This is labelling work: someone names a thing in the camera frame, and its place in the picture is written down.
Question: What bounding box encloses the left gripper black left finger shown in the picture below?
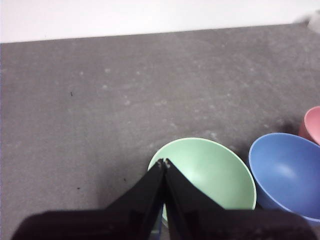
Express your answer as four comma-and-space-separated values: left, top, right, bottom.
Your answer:
11, 157, 165, 240

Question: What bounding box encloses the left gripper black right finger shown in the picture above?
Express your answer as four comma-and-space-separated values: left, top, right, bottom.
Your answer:
164, 157, 319, 240

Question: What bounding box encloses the green ribbed bowl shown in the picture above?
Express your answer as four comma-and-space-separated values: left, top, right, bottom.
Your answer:
147, 136, 257, 229

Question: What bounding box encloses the red ribbed bowl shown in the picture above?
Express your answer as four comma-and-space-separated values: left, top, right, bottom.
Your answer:
297, 106, 320, 146

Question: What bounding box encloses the blue ribbed bowl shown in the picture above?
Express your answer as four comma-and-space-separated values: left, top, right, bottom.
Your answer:
248, 132, 320, 226

